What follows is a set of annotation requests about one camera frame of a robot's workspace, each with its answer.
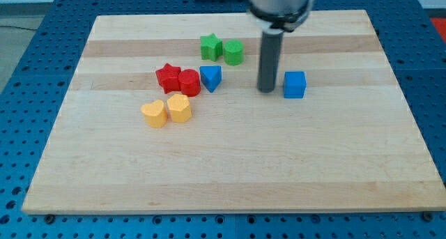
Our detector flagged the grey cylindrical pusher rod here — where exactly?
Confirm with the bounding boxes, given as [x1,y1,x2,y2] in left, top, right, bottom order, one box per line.
[257,29,284,93]

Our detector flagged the blue cube block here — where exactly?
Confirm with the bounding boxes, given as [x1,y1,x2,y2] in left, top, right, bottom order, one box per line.
[282,71,307,98]

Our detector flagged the blue triangle block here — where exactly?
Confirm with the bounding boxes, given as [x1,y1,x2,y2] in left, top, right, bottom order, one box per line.
[199,65,222,93]

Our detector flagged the green cylinder block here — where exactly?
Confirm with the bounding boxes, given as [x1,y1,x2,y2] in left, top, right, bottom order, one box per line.
[224,40,244,65]

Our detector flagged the green star block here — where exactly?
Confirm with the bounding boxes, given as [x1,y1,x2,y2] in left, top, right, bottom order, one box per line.
[200,33,223,61]

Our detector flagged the red cylinder block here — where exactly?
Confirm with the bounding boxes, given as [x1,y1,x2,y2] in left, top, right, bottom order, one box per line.
[178,69,201,97]

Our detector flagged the red star block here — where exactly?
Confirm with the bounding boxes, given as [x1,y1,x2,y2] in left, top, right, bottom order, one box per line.
[155,63,181,94]

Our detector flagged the yellow pentagon block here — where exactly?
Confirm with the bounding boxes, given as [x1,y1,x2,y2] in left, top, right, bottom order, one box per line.
[167,94,192,123]

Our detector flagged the light wooden board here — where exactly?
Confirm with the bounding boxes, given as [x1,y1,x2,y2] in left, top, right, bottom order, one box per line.
[22,10,445,215]

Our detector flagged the yellow heart block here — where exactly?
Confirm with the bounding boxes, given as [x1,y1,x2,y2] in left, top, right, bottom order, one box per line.
[140,100,168,128]

